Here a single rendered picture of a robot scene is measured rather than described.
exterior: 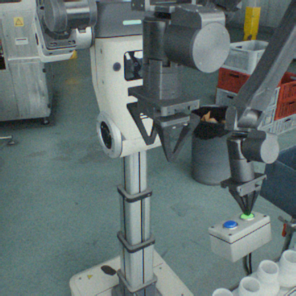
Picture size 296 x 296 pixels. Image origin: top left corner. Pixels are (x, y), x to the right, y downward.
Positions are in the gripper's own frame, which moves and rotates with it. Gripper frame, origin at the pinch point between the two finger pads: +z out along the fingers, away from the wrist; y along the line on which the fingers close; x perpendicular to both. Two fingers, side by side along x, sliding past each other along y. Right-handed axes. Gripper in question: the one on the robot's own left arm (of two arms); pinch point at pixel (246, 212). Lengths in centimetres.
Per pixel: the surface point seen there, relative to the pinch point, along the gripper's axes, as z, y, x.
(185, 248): 78, 51, 114
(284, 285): 7.6, -9.5, -18.0
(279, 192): 21, 56, 35
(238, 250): 5.9, -7.8, -4.0
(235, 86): -21, 178, 174
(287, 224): 5.9, 9.3, -5.0
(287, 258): 3.9, -6.0, -16.4
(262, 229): 4.0, 0.8, -4.0
